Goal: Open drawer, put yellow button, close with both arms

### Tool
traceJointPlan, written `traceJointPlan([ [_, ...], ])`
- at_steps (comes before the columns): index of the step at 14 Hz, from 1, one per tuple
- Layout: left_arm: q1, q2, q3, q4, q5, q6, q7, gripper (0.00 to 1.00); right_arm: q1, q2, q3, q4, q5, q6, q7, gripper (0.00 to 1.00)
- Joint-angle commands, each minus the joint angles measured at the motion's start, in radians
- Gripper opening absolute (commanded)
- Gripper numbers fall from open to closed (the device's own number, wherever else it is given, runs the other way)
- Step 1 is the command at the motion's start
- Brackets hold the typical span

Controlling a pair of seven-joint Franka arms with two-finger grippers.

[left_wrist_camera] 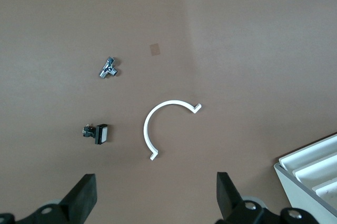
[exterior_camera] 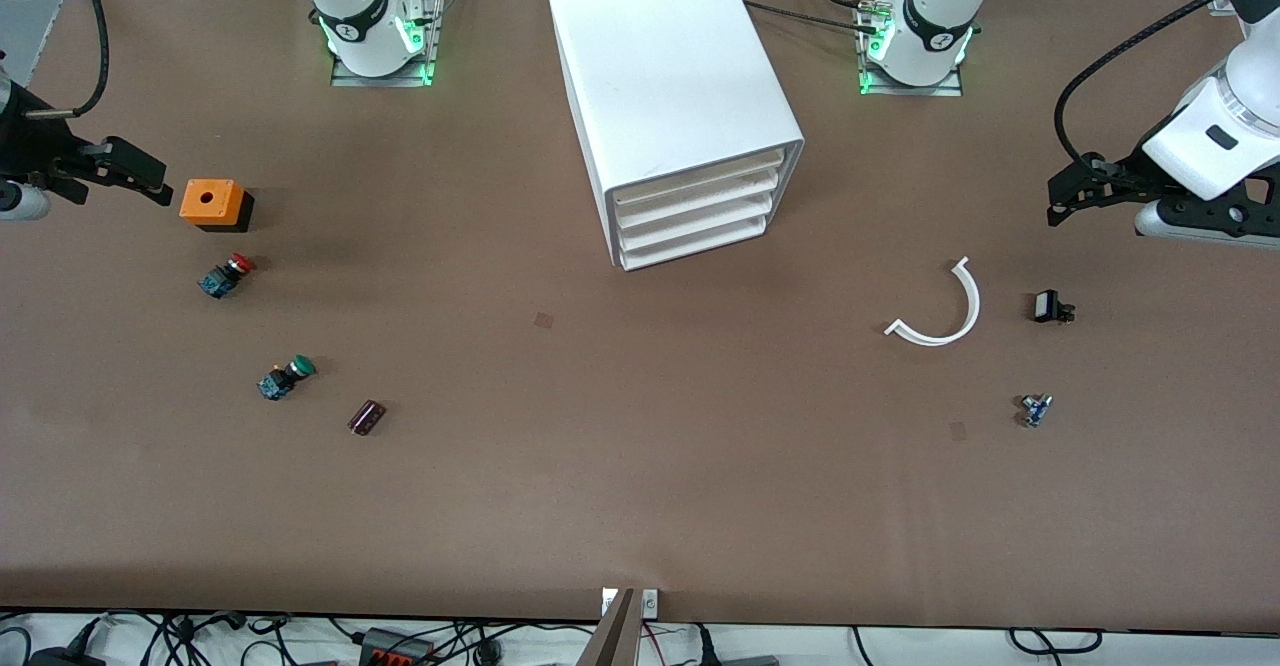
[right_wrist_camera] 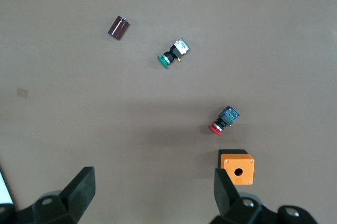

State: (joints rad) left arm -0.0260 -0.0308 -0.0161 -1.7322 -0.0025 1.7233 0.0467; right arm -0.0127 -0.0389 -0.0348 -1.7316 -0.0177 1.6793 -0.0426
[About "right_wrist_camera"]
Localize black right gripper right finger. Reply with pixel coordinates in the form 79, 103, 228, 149
210, 168, 323, 224

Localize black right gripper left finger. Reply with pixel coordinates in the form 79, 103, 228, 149
0, 166, 96, 224

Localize white drawer cabinet housing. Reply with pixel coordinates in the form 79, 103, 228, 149
0, 165, 14, 206

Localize small brown tape square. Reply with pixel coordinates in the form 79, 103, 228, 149
16, 87, 29, 99

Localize dark purple capacitor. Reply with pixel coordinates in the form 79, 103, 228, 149
107, 15, 132, 42

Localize orange button enclosure box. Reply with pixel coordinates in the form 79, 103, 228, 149
218, 149, 256, 186

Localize red push button switch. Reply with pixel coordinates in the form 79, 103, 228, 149
209, 105, 241, 136

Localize green push button switch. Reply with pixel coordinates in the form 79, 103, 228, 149
156, 37, 191, 69

